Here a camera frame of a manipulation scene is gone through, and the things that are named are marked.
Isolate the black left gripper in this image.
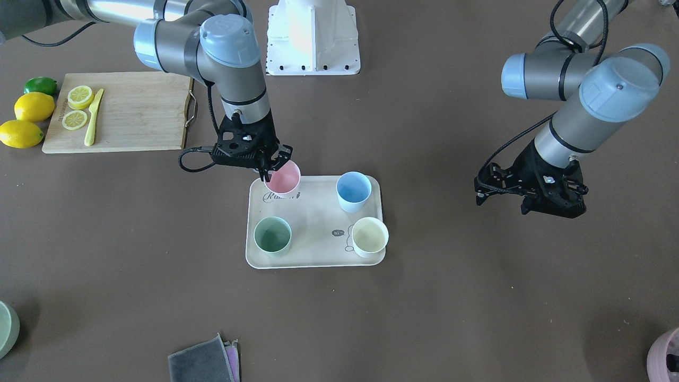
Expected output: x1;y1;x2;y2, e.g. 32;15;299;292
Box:
509;141;589;219

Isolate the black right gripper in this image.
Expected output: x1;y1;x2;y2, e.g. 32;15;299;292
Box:
211;112;293;183

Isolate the pink plastic cup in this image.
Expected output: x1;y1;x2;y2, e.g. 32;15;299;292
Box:
264;160;301;197

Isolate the green plastic cup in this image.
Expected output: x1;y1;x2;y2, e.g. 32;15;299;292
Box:
253;216;292;257

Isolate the blue plastic cup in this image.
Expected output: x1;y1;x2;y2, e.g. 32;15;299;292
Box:
335;171;372;213

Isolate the cream plastic cup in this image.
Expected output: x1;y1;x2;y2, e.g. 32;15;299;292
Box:
351;217;389;258

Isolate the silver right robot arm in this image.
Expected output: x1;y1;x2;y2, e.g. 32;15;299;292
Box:
1;1;292;182

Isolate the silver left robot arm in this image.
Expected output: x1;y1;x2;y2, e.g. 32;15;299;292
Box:
477;1;671;218

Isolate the beige rabbit tray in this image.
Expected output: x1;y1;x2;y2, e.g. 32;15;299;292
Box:
245;176;386;269

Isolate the wooden cutting board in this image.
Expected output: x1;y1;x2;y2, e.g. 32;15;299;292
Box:
42;72;195;154

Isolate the yellow plastic knife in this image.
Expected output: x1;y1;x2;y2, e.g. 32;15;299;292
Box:
83;89;105;146

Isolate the pink bowl with ice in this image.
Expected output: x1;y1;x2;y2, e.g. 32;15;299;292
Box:
647;328;678;381

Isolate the lemon half upper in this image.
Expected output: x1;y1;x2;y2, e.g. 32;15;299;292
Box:
66;85;95;110

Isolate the lemon half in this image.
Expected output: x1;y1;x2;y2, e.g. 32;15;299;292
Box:
66;85;95;110
61;110;88;131

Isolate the lemon half lower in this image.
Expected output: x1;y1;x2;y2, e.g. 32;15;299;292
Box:
61;110;88;131

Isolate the grey folded cloth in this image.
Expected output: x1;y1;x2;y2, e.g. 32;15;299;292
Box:
168;334;241;381

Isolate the green lime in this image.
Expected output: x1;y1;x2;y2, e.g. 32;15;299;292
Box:
23;76;58;96

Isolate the yellow lemon middle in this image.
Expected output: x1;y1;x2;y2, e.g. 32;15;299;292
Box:
14;92;55;123

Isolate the yellow lemon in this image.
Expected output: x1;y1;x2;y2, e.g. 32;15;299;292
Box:
14;92;55;123
1;119;44;149

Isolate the yellow lemon outer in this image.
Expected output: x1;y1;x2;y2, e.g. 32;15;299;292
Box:
1;119;44;149

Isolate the green bowl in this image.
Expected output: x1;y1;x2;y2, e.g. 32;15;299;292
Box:
0;301;20;359

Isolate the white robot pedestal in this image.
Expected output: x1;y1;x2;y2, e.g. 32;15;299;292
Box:
265;1;361;76

